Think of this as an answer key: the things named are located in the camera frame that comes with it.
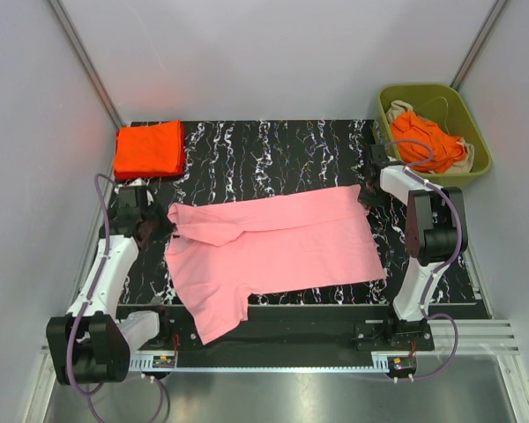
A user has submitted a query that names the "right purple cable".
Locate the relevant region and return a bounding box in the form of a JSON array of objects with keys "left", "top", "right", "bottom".
[{"left": 378, "top": 139, "right": 464, "bottom": 382}]

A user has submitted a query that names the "left small circuit board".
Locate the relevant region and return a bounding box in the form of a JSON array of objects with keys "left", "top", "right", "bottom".
[{"left": 152, "top": 354, "right": 176, "bottom": 368}]

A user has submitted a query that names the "pink t shirt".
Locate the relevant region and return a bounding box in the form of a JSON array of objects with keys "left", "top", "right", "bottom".
[{"left": 165, "top": 185, "right": 385, "bottom": 345}]

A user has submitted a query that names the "small circuit board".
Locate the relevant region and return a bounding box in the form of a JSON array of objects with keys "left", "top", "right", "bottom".
[
  {"left": 152, "top": 354, "right": 176, "bottom": 368},
  {"left": 391, "top": 356, "right": 416, "bottom": 370}
]

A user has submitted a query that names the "beige t shirt in bin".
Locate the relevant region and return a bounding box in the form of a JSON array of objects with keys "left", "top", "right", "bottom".
[{"left": 384, "top": 100, "right": 476, "bottom": 174}]

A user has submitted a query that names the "orange t shirt in bin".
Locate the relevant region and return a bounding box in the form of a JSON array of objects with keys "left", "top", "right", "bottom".
[{"left": 388, "top": 110, "right": 468, "bottom": 174}]

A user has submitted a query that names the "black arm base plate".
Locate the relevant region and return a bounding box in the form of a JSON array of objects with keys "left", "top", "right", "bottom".
[{"left": 121, "top": 303, "right": 437, "bottom": 353}]

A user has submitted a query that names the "purple cable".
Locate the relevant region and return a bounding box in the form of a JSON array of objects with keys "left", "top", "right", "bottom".
[
  {"left": 378, "top": 139, "right": 464, "bottom": 382},
  {"left": 65, "top": 173, "right": 171, "bottom": 422}
]

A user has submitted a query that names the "aluminium rail frame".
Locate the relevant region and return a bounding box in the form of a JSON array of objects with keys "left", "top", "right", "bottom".
[{"left": 127, "top": 320, "right": 518, "bottom": 378}]

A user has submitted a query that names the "folded orange t shirt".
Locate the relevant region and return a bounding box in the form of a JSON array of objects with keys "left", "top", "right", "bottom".
[{"left": 114, "top": 121, "right": 186, "bottom": 180}]

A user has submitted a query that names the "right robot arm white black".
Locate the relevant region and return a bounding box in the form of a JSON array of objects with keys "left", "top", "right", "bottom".
[{"left": 358, "top": 144, "right": 468, "bottom": 350}]

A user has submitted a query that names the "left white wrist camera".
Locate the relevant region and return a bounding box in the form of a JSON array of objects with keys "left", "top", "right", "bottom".
[{"left": 127, "top": 178, "right": 146, "bottom": 187}]

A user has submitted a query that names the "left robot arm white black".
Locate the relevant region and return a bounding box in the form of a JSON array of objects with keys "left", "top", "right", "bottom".
[{"left": 46, "top": 179, "right": 173, "bottom": 386}]

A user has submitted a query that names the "olive green plastic bin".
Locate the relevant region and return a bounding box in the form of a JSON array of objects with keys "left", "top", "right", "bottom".
[{"left": 373, "top": 83, "right": 494, "bottom": 200}]

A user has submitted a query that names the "right small circuit board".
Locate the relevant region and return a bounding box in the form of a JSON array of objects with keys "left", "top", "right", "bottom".
[{"left": 391, "top": 356, "right": 416, "bottom": 370}]

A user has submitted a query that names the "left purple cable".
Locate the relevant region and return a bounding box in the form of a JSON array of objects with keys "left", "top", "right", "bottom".
[{"left": 65, "top": 173, "right": 171, "bottom": 422}]

